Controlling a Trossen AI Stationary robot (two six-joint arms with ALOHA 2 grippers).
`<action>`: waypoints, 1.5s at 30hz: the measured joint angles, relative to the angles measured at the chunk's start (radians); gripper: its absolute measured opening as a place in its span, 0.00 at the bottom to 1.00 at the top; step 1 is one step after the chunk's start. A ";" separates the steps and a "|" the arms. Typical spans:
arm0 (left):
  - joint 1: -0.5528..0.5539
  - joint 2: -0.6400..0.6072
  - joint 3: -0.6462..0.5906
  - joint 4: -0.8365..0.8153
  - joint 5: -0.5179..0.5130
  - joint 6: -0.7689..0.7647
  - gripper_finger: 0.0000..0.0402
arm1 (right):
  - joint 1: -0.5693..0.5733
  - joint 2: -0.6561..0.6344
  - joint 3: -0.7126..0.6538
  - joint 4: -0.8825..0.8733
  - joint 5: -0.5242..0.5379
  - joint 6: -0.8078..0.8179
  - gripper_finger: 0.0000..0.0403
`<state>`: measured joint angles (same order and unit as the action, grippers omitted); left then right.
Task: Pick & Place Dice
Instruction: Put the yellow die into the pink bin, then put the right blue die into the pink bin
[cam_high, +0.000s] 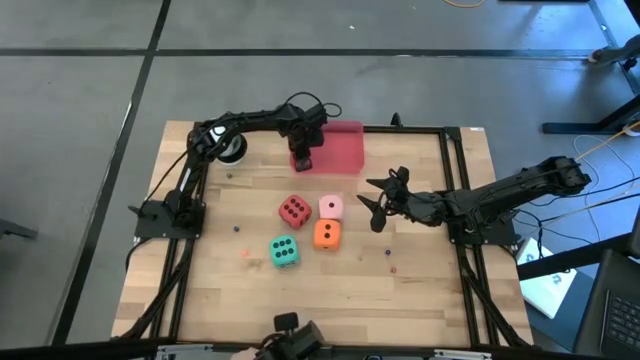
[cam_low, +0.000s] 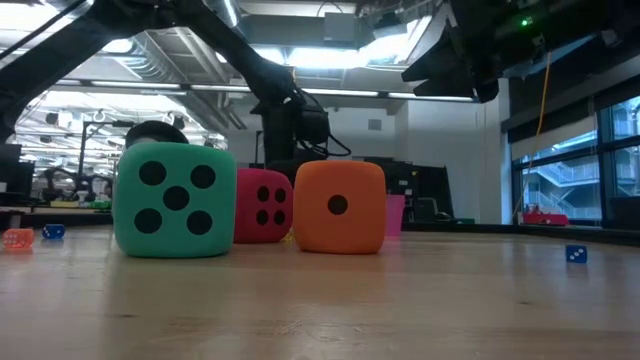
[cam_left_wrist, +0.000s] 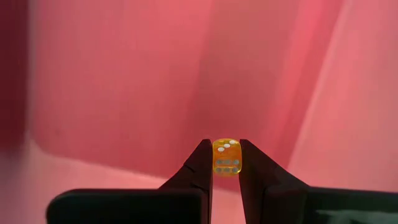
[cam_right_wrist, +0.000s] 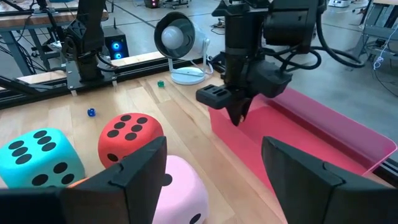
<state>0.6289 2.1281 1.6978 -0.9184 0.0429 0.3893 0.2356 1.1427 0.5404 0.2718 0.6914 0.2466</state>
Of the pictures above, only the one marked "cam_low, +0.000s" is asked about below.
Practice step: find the large orange foam die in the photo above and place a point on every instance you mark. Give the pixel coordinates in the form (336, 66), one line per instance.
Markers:
(340, 220)

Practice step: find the black monitor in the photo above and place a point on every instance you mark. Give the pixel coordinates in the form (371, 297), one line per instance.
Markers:
(15, 175)

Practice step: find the black cabinet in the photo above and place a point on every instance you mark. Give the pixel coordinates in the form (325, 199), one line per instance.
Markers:
(420, 180)

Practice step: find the grey ceiling box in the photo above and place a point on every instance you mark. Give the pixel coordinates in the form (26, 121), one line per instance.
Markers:
(340, 27)

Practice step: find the black metal stand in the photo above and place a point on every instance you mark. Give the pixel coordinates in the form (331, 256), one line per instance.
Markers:
(81, 150)

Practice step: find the small orange die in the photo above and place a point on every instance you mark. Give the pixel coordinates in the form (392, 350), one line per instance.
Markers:
(18, 239)

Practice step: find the pink translucent plastic bin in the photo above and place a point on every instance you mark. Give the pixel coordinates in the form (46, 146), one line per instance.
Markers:
(395, 215)

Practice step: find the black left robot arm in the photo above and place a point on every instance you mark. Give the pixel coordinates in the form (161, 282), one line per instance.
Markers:
(240, 55)

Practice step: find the black aluminium table frame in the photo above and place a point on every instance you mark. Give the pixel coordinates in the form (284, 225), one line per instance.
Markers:
(550, 231)

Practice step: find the grey wall vent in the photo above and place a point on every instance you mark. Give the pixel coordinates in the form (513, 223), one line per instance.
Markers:
(374, 125)

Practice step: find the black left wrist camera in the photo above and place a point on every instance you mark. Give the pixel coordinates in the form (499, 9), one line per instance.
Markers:
(315, 125)

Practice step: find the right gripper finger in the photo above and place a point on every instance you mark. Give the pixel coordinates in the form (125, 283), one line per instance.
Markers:
(465, 89)
(445, 60)

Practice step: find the large glass window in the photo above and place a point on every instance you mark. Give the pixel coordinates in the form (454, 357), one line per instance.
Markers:
(560, 175)

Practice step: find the large green foam die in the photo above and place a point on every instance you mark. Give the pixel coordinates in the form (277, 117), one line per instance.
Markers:
(175, 200)

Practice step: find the red tray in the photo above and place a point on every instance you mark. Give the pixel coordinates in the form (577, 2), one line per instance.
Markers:
(545, 220)

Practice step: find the black background robot arms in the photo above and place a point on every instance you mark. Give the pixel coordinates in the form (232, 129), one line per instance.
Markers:
(75, 180)

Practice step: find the small blue die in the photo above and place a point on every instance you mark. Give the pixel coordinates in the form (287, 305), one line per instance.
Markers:
(53, 231)
(576, 254)

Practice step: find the large red foam die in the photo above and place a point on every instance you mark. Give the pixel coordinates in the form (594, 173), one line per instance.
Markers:
(262, 210)

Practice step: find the long ceiling light bar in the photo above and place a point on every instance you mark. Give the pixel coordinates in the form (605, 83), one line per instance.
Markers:
(340, 92)

